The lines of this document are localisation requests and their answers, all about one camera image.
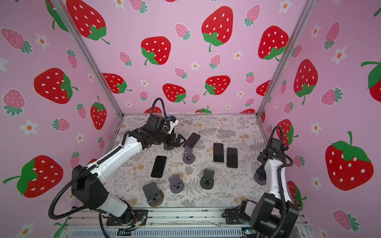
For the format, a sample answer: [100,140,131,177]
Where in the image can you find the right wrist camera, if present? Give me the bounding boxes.
[269,138,288,153]

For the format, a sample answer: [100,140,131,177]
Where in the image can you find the dark front right stand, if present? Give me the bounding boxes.
[200,169,214,190]

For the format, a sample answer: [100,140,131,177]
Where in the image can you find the wooden base grey stand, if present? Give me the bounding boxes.
[142,182,164,207]

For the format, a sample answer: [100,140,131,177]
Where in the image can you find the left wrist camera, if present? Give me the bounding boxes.
[147,115,179,134]

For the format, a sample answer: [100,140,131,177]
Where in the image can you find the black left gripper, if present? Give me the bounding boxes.
[153,130,187,148]

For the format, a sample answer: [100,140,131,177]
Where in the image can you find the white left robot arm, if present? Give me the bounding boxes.
[71,128,187,224]

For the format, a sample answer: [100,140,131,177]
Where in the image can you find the left black corrugated cable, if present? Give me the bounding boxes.
[48,97,167,221]

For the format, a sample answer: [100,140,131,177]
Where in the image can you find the grey front middle stand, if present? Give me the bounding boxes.
[168,174,185,194]

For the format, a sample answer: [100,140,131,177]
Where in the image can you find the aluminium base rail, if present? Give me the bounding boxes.
[59,206,310,238]

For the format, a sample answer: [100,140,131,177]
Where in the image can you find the back black round stand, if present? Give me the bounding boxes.
[163,144,175,151]

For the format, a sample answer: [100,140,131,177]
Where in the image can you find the middle grey round stand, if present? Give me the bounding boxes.
[183,146,195,165]

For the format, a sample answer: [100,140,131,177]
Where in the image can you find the far right grey stand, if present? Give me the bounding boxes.
[254,165,267,186]

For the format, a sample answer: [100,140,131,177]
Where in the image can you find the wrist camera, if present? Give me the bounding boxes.
[147,115,179,134]
[269,138,288,153]

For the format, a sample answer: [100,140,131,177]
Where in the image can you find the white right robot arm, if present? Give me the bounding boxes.
[239,146,299,238]

